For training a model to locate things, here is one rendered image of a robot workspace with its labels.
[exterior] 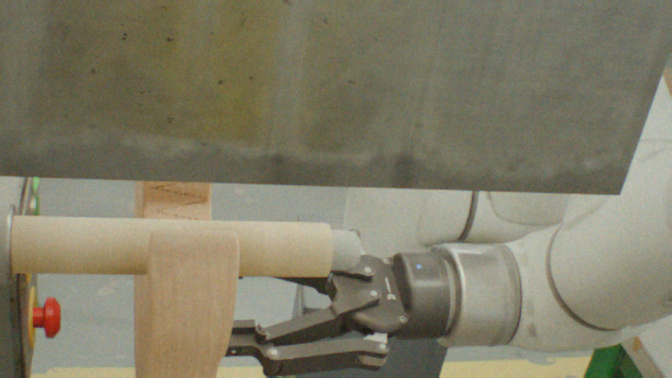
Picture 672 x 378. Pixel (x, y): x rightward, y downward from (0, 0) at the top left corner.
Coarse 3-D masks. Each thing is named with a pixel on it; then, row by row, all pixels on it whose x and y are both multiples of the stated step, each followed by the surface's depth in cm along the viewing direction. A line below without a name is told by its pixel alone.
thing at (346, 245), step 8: (336, 232) 52; (344, 232) 53; (336, 240) 52; (344, 240) 52; (352, 240) 52; (336, 248) 52; (344, 248) 52; (352, 248) 52; (360, 248) 52; (336, 256) 52; (344, 256) 52; (352, 256) 52; (336, 264) 52; (344, 264) 52; (352, 264) 52
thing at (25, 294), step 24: (0, 192) 76; (24, 192) 78; (0, 288) 72; (24, 288) 76; (0, 312) 73; (24, 312) 76; (0, 336) 75; (24, 336) 77; (0, 360) 76; (24, 360) 78
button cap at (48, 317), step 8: (48, 304) 83; (56, 304) 84; (40, 312) 83; (48, 312) 83; (56, 312) 83; (40, 320) 83; (48, 320) 82; (56, 320) 83; (48, 328) 83; (56, 328) 83; (48, 336) 83
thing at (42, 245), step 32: (32, 224) 48; (64, 224) 48; (96, 224) 48; (128, 224) 49; (160, 224) 49; (192, 224) 50; (224, 224) 51; (256, 224) 51; (288, 224) 52; (320, 224) 52; (32, 256) 47; (64, 256) 48; (96, 256) 48; (128, 256) 48; (256, 256) 50; (288, 256) 51; (320, 256) 51
